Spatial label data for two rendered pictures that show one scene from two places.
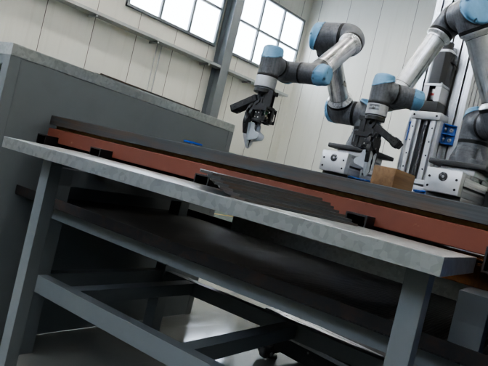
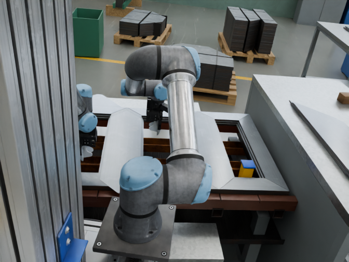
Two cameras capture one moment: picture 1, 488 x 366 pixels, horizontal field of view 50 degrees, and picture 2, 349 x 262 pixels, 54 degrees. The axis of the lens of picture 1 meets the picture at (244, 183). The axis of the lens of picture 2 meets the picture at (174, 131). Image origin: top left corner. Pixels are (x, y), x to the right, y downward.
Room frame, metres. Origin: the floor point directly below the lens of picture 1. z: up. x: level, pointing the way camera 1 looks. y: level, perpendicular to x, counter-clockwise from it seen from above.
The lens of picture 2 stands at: (3.03, -0.95, 1.86)
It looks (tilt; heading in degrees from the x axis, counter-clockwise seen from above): 31 degrees down; 138
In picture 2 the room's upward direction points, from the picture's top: 6 degrees clockwise
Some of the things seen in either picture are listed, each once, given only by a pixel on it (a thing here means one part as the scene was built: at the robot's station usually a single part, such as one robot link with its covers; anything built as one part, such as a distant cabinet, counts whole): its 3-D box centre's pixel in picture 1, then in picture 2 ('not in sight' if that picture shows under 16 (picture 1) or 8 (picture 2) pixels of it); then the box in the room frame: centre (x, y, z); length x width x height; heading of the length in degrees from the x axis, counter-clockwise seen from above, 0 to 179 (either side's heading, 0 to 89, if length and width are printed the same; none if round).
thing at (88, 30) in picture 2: not in sight; (85, 32); (-1.85, 1.40, 0.29); 0.61 x 0.46 x 0.57; 145
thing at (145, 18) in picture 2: not in sight; (145, 27); (-2.13, 2.69, 0.18); 1.20 x 0.80 x 0.37; 133
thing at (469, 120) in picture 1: (478, 125); not in sight; (2.05, -0.85, 1.20); 0.13 x 0.12 x 0.14; 10
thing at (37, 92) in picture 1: (119, 213); (265, 205); (2.28, 0.50, 0.51); 1.30 x 0.04 x 1.01; 146
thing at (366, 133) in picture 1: (369, 133); (86, 132); (1.84, -0.39, 1.05); 0.09 x 0.08 x 0.12; 56
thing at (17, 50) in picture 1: (104, 91); (342, 130); (2.43, 0.73, 1.03); 1.30 x 0.60 x 0.04; 146
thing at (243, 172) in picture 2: not in sight; (243, 181); (2.25, 0.26, 0.78); 0.05 x 0.05 x 0.19; 56
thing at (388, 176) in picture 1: (393, 179); not in sight; (1.30, -0.36, 0.87); 0.12 x 0.06 x 0.05; 140
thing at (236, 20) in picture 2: not in sight; (246, 33); (-0.80, 3.90, 0.32); 1.20 x 0.80 x 0.65; 141
